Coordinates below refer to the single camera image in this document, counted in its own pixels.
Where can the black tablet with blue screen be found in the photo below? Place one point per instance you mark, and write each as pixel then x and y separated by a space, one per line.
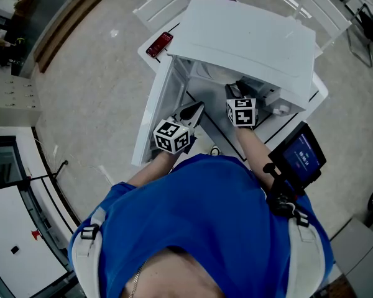
pixel 301 158

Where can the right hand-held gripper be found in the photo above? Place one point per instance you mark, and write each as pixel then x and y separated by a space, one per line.
pixel 244 113

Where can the black whiteboard stand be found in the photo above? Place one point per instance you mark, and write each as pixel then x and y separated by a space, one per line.
pixel 62 165

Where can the metal frame chair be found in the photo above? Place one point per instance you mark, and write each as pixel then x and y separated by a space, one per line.
pixel 368 36

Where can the white microwave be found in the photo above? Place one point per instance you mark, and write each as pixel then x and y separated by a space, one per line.
pixel 242 36

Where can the wooden step platform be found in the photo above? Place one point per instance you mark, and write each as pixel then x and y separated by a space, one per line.
pixel 70 26

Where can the person's left forearm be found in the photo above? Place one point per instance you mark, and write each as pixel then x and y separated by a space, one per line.
pixel 152 169

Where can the dark glass window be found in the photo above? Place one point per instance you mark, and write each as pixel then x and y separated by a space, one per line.
pixel 4 163

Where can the white table with black lines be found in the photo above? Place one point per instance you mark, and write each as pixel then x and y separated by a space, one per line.
pixel 214 116

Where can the white slatted chair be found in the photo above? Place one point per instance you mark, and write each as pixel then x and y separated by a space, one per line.
pixel 324 14
pixel 164 6

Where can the person's white shoe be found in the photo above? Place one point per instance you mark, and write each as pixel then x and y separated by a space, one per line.
pixel 215 151

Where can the smartphone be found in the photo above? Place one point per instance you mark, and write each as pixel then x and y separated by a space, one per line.
pixel 159 44

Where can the person's blue shirt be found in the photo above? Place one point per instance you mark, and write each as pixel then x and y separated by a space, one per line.
pixel 205 213

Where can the whiteboard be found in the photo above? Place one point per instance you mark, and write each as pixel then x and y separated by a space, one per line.
pixel 18 244

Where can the black whiteboard eraser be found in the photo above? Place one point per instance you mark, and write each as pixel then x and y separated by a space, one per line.
pixel 14 249

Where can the person's right forearm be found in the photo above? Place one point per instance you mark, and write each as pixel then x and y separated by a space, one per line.
pixel 253 154

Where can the cardboard boxes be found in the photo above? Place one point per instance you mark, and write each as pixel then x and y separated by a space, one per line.
pixel 25 3

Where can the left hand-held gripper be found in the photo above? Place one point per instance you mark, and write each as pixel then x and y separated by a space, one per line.
pixel 172 137

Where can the grey locker cabinet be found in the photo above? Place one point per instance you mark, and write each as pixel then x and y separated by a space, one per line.
pixel 12 101

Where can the red magnet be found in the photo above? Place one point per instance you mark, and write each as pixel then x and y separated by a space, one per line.
pixel 36 234

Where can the person's bare neck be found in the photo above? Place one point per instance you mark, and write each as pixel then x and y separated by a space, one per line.
pixel 177 275

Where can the coat rack with clothes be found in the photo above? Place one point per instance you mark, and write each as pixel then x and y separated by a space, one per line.
pixel 1 51

